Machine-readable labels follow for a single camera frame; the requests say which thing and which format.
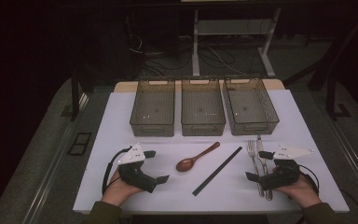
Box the brown wooden spoon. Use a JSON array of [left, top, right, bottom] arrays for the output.
[[175, 141, 222, 173]]

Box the white metal desk frame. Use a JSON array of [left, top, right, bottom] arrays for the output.
[[191, 7, 282, 78]]

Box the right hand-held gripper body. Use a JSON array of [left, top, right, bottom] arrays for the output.
[[258, 143, 315, 191]]

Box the silver metal fork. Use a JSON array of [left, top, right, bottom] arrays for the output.
[[246, 139, 266, 198]]

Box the metal floor rail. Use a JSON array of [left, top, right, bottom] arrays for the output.
[[329, 119, 358, 202], [22, 92, 90, 224]]

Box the person's left hand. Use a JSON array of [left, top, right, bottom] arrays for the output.
[[101, 169, 145, 207]]

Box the tangle of floor cables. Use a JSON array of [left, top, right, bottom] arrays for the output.
[[127, 33, 246, 77]]

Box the right hand-held gripper cable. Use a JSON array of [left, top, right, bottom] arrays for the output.
[[297, 163, 321, 196]]

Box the silver metal knife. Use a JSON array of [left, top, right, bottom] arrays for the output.
[[256, 134, 274, 201]]

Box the hand-held gripper cable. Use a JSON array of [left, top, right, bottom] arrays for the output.
[[297, 163, 321, 196], [102, 146, 133, 196]]

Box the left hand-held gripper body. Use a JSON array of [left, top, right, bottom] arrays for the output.
[[117, 142, 158, 194]]

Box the clear brown plastic bin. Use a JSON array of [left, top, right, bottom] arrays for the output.
[[180, 77, 227, 137], [129, 77, 176, 138], [222, 77, 281, 136]]

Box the black chopsticks pair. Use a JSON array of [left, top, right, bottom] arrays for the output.
[[191, 146, 243, 197]]

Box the left hand-held gripper cable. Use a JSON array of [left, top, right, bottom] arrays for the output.
[[102, 146, 133, 196]]

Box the black metal stand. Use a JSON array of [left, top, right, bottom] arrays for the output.
[[325, 74, 352, 121], [60, 67, 82, 122]]

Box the white table cover board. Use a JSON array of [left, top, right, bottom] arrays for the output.
[[73, 89, 351, 216]]

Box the person's right hand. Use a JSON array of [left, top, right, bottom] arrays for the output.
[[271, 166, 323, 209]]

